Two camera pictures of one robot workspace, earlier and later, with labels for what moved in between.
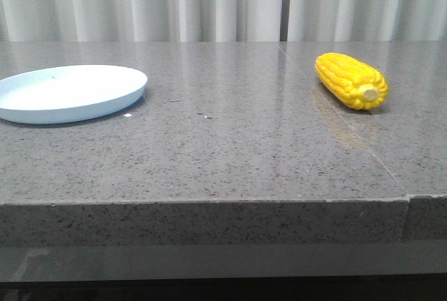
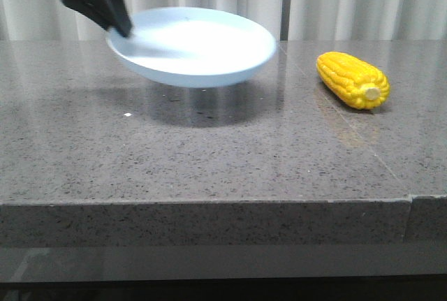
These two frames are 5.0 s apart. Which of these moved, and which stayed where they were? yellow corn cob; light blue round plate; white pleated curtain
Moved: light blue round plate
Stayed: white pleated curtain; yellow corn cob
